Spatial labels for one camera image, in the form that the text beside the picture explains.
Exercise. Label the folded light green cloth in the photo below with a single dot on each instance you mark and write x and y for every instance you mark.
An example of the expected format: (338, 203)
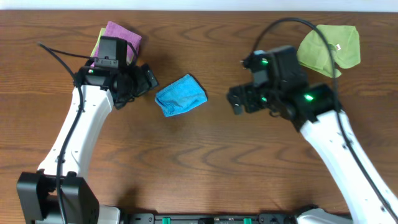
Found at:
(101, 33)

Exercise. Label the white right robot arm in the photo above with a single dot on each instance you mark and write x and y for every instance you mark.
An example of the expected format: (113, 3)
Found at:
(316, 114)

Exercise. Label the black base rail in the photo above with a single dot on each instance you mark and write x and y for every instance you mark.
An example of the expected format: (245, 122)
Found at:
(217, 218)

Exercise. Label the crumpled green cloth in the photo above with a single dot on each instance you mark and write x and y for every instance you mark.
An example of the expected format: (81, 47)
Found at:
(343, 42)

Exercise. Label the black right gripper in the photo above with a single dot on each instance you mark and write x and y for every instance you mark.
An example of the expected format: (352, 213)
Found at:
(248, 93)

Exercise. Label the blue microfiber cloth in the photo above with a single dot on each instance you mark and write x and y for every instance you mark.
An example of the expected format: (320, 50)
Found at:
(181, 96)

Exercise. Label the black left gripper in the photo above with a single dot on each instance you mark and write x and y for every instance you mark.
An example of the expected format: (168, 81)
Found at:
(143, 84)

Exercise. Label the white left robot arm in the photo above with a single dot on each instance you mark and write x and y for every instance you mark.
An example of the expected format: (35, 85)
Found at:
(58, 191)

